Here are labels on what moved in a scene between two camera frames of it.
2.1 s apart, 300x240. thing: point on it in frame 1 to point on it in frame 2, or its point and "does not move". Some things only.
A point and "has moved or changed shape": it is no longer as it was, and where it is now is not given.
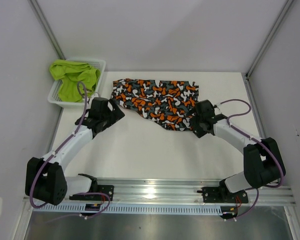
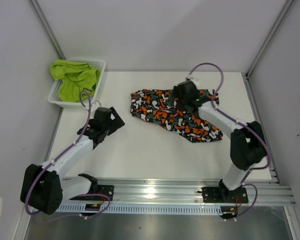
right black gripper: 198,131 to 178,94
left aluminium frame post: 40,15 does not move
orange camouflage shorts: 172,103 has moved or changed shape
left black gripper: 115,115 to 116,123
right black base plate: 222,195 does not move
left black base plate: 107,189 does not move
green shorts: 71,74 does not move
